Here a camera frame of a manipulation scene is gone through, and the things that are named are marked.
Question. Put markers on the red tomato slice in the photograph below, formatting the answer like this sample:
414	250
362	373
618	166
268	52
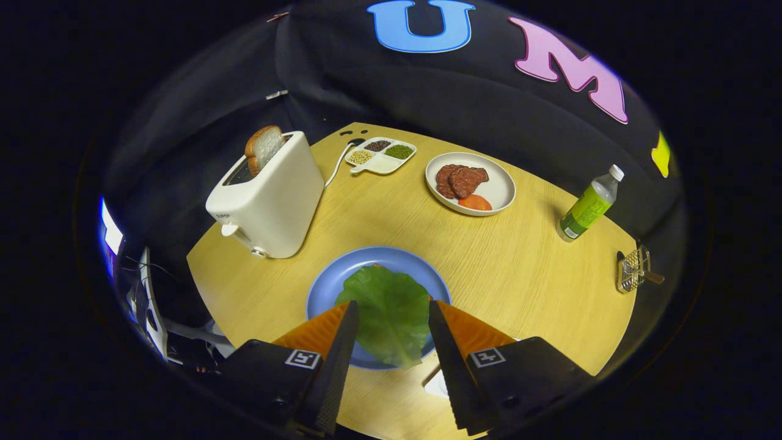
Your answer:
475	203

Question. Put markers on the blue round plate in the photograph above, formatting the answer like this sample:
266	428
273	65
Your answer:
330	287

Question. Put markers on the toasted bread slice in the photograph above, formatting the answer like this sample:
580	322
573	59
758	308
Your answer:
264	146

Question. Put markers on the white square plate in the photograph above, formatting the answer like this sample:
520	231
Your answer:
438	386

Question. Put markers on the green lettuce leaf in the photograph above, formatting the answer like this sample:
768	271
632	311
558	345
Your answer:
391	311

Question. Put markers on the bright screen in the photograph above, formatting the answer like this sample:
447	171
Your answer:
112	235

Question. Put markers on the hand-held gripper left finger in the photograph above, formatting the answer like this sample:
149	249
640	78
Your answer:
336	379

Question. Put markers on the green label water bottle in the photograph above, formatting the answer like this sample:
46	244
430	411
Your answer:
586	208

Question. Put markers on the white metal frame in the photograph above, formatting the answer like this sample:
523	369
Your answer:
146	305

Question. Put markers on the silver clip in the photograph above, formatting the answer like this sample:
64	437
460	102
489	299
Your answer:
276	95

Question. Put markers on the brown meat slice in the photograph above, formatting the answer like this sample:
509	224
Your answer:
469	180
445	180

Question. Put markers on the white toaster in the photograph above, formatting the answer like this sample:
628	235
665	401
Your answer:
275	201

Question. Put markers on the pink clip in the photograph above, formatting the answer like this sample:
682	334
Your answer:
278	16

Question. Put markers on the white round plate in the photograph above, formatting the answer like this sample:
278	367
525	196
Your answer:
498	183

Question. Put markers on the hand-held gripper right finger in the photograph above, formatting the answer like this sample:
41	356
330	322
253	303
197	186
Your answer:
455	385

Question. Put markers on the white sectioned bean dish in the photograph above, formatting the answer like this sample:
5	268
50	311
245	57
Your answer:
382	164

